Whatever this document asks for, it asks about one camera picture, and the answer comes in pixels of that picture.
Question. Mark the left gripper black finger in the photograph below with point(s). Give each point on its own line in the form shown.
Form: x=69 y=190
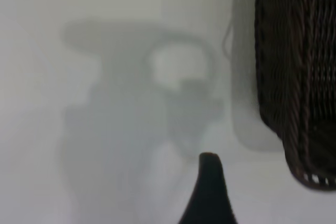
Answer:
x=208 y=195

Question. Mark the black woven wicker basket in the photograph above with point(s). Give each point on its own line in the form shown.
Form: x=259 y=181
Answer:
x=296 y=77

